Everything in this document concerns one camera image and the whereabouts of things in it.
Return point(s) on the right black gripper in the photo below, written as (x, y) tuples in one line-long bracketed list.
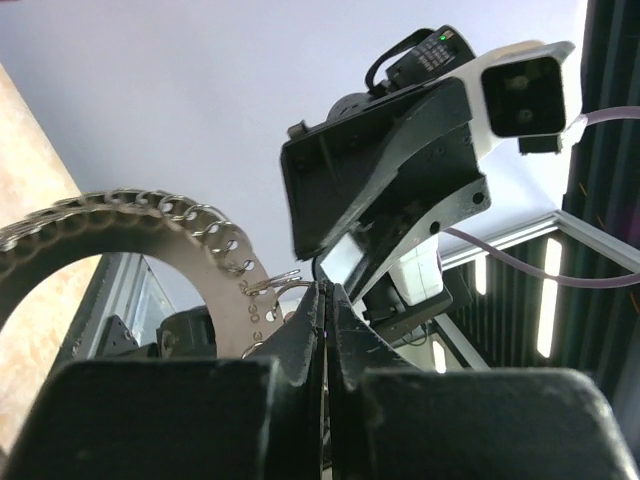
[(400, 168)]

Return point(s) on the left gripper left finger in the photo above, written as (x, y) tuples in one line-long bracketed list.
[(292, 438)]

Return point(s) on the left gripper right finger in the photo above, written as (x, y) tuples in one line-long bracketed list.
[(357, 357)]

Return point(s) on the black key tag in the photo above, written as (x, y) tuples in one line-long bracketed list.
[(340, 261)]

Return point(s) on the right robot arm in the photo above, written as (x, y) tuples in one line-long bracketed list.
[(425, 56)]

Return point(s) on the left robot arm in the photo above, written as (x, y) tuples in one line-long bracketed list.
[(190, 333)]

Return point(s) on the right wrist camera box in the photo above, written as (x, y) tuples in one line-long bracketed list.
[(530, 91)]

